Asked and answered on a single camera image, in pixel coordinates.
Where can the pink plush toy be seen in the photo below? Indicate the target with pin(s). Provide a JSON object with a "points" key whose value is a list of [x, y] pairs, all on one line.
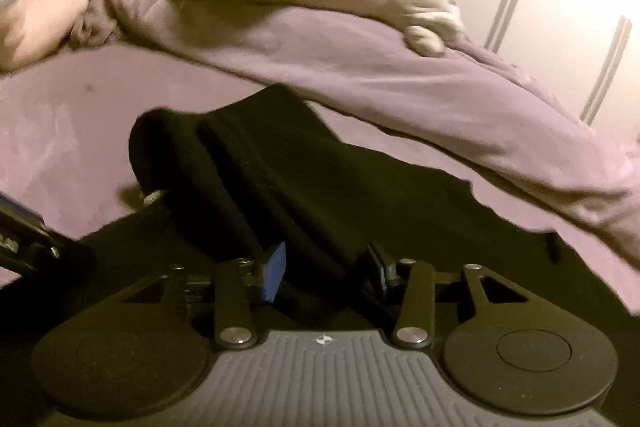
{"points": [[32, 29]]}

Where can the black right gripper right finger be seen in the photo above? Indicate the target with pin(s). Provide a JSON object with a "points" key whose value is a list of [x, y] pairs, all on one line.
{"points": [[501, 345]]}

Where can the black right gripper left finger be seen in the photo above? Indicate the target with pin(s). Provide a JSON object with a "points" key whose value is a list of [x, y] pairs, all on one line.
{"points": [[148, 346]]}

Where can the purple bed sheet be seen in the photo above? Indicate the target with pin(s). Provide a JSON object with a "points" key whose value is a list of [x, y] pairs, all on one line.
{"points": [[65, 126]]}

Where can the purple duvet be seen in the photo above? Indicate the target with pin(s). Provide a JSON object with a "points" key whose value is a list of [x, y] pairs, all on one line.
{"points": [[467, 100]]}

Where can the black sweater with headphone logo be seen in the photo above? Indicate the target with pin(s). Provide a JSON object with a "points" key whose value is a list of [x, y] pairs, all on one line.
{"points": [[240, 180]]}

